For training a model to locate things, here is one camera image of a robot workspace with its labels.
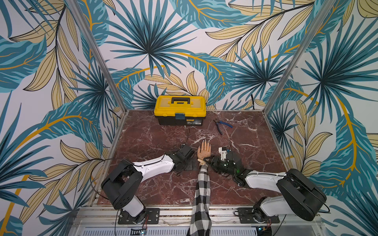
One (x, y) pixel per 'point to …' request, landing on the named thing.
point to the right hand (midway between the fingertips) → (204, 160)
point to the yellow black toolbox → (180, 110)
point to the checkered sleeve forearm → (200, 223)
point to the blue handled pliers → (219, 127)
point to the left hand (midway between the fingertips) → (188, 167)
